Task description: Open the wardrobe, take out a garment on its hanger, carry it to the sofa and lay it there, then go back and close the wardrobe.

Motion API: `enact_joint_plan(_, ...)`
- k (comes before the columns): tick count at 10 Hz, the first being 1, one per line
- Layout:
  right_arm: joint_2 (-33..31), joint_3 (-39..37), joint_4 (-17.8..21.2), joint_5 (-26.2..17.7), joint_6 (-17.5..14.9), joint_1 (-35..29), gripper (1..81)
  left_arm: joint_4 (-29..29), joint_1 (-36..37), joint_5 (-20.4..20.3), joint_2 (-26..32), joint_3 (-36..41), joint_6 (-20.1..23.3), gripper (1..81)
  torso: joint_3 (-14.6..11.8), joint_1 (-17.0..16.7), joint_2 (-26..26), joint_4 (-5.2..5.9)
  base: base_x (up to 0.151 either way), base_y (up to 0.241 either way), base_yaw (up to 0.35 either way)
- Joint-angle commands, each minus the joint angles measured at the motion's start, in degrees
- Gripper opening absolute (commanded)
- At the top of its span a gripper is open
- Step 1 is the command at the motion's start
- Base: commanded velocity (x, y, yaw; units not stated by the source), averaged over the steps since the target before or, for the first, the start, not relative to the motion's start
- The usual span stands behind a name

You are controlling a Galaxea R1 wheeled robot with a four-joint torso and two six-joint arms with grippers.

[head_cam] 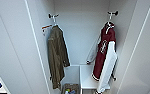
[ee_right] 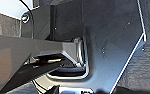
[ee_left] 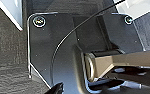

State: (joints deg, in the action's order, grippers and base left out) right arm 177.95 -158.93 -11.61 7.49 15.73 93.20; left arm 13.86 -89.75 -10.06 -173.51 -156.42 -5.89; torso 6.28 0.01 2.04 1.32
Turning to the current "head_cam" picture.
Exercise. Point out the red white varsity jacket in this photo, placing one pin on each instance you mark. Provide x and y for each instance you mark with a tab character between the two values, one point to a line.
101	63

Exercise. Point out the white hanger of red jacket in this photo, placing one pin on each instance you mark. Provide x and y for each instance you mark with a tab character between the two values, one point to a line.
109	25

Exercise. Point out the white wardrobe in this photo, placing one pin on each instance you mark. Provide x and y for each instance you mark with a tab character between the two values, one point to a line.
77	33

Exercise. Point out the olive green jacket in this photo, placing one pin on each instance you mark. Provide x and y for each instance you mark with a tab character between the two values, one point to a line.
56	53

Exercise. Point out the white hanger of olive jacket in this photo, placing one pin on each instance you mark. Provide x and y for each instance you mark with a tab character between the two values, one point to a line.
53	22

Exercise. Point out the orange white label sticker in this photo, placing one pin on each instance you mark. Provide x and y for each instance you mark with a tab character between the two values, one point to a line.
44	30

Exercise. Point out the black hook of olive jacket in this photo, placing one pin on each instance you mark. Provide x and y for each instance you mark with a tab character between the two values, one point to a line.
51	15

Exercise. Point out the blue capped plastic bottle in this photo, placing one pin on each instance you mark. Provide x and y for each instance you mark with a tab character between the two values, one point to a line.
72	91

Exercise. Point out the green capped plastic bottle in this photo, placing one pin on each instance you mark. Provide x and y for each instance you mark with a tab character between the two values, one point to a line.
67	91

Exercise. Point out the brown storage basket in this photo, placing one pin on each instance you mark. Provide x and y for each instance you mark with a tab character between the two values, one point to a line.
62	90

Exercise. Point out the black hook of red jacket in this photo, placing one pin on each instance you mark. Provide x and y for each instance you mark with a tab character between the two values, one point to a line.
115	13

